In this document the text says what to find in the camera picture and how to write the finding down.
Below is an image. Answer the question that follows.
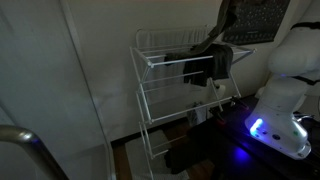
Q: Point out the dark olive cloth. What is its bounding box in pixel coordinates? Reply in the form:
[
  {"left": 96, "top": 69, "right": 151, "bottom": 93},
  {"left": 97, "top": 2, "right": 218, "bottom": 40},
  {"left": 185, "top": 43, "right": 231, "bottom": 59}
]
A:
[{"left": 164, "top": 0, "right": 240, "bottom": 67}]

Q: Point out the dark grey hanging cloth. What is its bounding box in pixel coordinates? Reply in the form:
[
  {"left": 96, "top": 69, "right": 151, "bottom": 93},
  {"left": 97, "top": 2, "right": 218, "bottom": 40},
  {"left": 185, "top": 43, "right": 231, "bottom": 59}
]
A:
[{"left": 182, "top": 43, "right": 235, "bottom": 88}]

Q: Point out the black cloth on floor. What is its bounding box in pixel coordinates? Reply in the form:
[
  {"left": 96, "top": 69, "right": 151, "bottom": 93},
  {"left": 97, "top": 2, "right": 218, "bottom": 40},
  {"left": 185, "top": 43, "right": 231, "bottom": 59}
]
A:
[{"left": 163, "top": 123, "right": 218, "bottom": 176}]

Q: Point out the white folding drying rack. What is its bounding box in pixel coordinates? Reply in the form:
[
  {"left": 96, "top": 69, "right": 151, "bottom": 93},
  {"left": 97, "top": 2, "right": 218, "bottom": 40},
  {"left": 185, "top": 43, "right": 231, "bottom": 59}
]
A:
[{"left": 129, "top": 40, "right": 258, "bottom": 180}]

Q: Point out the small white bottle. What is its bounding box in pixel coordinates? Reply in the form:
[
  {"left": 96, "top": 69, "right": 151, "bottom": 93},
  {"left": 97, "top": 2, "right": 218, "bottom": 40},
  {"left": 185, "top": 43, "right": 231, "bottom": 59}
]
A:
[{"left": 215, "top": 84, "right": 227, "bottom": 99}]

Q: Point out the red black table clamp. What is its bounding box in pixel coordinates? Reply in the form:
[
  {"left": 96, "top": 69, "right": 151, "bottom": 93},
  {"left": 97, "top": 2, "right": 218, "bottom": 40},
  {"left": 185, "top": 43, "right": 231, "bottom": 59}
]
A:
[
  {"left": 230, "top": 95, "right": 250, "bottom": 111},
  {"left": 211, "top": 107, "right": 228, "bottom": 127}
]

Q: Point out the light grey floor mat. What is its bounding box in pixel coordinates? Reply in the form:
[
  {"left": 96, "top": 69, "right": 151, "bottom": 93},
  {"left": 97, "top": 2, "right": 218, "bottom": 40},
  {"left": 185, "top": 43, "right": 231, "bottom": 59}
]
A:
[{"left": 124, "top": 129, "right": 191, "bottom": 180}]

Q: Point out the metal handrail tube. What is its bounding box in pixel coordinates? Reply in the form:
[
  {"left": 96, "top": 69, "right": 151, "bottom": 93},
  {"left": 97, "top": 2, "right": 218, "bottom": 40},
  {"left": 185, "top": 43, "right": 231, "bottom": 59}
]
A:
[{"left": 0, "top": 124, "right": 70, "bottom": 180}]

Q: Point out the dark dotted wall poster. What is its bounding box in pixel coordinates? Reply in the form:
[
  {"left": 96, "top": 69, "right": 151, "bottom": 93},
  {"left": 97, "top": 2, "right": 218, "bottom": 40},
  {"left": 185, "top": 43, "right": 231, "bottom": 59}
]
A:
[{"left": 222, "top": 0, "right": 291, "bottom": 46}]

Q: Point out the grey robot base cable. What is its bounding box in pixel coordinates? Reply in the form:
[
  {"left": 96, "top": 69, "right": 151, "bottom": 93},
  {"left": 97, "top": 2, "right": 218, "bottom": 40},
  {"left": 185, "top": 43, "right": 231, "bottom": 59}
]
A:
[{"left": 293, "top": 113, "right": 316, "bottom": 124}]

